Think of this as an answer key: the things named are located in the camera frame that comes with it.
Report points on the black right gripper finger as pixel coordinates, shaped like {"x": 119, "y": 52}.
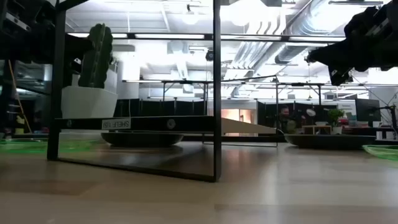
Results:
{"x": 325, "y": 60}
{"x": 323, "y": 53}

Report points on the green cactus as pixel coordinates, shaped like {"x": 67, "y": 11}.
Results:
{"x": 99, "y": 56}

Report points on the small green potted plant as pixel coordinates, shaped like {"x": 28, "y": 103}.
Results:
{"x": 335, "y": 116}

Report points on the small wooden stand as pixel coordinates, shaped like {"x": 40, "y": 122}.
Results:
{"x": 315, "y": 128}

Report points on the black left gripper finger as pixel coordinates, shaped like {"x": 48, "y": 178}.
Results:
{"x": 77, "y": 43}
{"x": 77, "y": 53}

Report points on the person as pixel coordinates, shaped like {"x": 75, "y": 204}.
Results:
{"x": 284, "y": 119}

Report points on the black computer monitor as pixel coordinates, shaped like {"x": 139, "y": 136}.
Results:
{"x": 367, "y": 110}

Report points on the transparent green plate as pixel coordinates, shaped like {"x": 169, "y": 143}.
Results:
{"x": 28, "y": 146}
{"x": 385, "y": 152}

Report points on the black aluminium rig frame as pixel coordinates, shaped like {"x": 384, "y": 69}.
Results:
{"x": 248, "y": 38}

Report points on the black room partition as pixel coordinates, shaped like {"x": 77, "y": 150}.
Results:
{"x": 149, "y": 109}
{"x": 267, "y": 115}

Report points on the black hanging camera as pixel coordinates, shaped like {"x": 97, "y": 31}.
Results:
{"x": 210, "y": 56}

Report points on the dark blue-grey plate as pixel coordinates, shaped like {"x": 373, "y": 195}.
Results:
{"x": 329, "y": 142}
{"x": 140, "y": 140}

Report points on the white hexagonal plant pot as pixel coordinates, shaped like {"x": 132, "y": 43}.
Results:
{"x": 90, "y": 102}

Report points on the orange pole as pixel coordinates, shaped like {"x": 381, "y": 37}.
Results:
{"x": 18, "y": 96}

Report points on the white round lamp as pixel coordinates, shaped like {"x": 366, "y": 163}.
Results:
{"x": 311, "y": 112}

